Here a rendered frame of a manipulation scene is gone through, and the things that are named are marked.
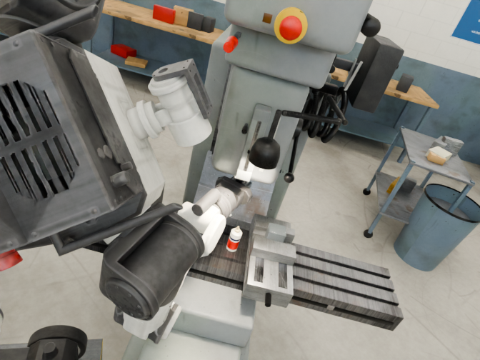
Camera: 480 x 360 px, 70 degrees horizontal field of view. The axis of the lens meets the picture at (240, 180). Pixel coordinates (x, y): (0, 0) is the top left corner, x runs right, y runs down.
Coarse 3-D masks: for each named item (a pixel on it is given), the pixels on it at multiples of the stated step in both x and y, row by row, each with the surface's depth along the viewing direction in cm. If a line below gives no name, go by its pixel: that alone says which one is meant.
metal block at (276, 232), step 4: (272, 224) 120; (276, 224) 120; (268, 228) 120; (272, 228) 118; (276, 228) 119; (280, 228) 119; (284, 228) 120; (268, 232) 118; (272, 232) 116; (276, 232) 117; (280, 232) 117; (284, 232) 118; (268, 236) 117; (272, 236) 117; (276, 236) 117; (280, 236) 117; (284, 236) 116; (276, 240) 118; (280, 240) 118
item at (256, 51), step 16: (256, 32) 74; (240, 48) 76; (256, 48) 75; (272, 48) 75; (288, 48) 74; (304, 48) 74; (240, 64) 78; (256, 64) 77; (272, 64) 77; (288, 64) 76; (304, 64) 76; (320, 64) 76; (288, 80) 79; (304, 80) 78; (320, 80) 77
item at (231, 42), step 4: (236, 32) 73; (240, 32) 74; (232, 36) 66; (236, 36) 70; (240, 36) 74; (228, 40) 63; (232, 40) 64; (236, 40) 66; (224, 44) 63; (228, 44) 62; (232, 44) 62; (236, 44) 66; (224, 48) 63; (228, 48) 63; (232, 48) 63; (228, 52) 63
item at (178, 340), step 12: (168, 336) 113; (180, 336) 114; (192, 336) 115; (144, 348) 109; (156, 348) 109; (168, 348) 110; (180, 348) 111; (192, 348) 112; (204, 348) 113; (216, 348) 114; (228, 348) 115; (240, 348) 117
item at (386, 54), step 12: (372, 48) 108; (384, 48) 102; (396, 48) 102; (360, 60) 117; (372, 60) 105; (384, 60) 104; (396, 60) 103; (360, 72) 113; (372, 72) 106; (384, 72) 105; (360, 84) 110; (372, 84) 108; (384, 84) 107; (360, 96) 110; (372, 96) 110; (360, 108) 112; (372, 108) 112
